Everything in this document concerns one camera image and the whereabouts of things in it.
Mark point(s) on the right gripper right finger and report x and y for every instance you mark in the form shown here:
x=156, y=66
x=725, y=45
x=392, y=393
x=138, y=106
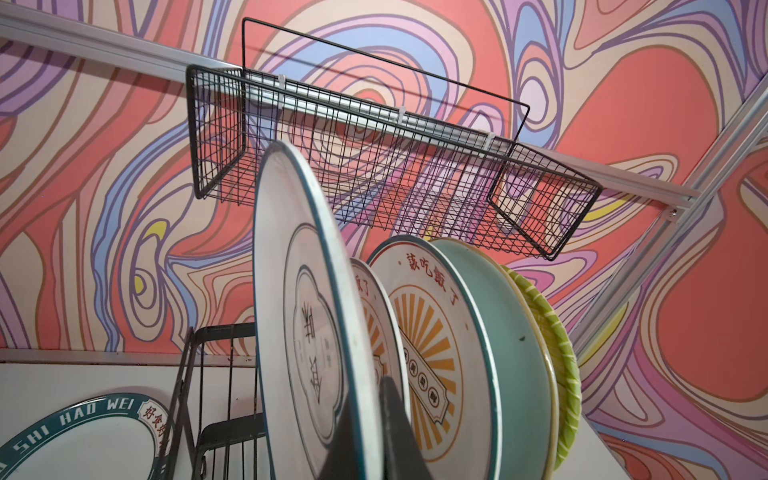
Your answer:
x=402, y=456

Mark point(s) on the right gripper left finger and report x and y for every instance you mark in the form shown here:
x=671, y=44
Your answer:
x=341, y=462

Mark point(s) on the white plate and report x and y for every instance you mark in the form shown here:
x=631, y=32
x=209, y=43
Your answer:
x=314, y=349

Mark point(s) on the pale green flower plate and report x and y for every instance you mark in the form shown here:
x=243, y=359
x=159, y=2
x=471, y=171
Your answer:
x=527, y=384

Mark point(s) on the yellow striped plate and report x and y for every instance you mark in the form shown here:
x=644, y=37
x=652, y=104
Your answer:
x=563, y=359

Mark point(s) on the black rimmed lettered plate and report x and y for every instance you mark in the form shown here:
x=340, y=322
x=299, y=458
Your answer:
x=114, y=436

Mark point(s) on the black wire dish rack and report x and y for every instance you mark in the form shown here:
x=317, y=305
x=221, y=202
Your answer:
x=215, y=428

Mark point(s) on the back wall wire basket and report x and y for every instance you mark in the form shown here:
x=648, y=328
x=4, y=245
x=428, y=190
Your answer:
x=394, y=145

